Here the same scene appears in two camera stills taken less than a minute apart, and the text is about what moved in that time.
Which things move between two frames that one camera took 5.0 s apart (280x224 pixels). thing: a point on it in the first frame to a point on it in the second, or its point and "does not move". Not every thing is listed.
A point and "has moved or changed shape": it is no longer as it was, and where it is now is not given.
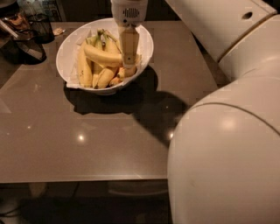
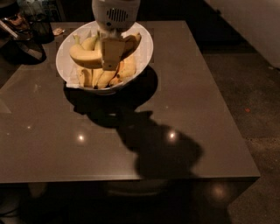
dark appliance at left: [17, 45] does not move
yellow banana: [102, 56] has moved or changed shape
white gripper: [129, 15] to [115, 17]
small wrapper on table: [58, 31] does not move
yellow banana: [105, 78] does not move
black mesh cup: [40, 28] does not move
